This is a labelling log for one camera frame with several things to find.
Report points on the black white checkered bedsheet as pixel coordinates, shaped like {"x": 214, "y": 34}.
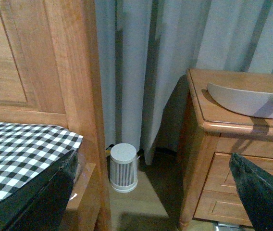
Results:
{"x": 28, "y": 149}

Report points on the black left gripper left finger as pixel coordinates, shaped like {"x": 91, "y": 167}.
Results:
{"x": 40, "y": 204}

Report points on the light grey curtain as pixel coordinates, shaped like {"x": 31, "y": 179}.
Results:
{"x": 145, "y": 46}

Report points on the small white ribbed trash bin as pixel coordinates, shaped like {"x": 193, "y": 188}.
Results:
{"x": 123, "y": 167}

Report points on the wooden nightstand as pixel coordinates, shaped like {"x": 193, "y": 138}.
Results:
{"x": 210, "y": 134}

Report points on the wooden bed headboard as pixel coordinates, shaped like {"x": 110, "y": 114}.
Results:
{"x": 49, "y": 74}

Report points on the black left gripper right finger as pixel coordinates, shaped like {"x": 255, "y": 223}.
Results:
{"x": 255, "y": 190}

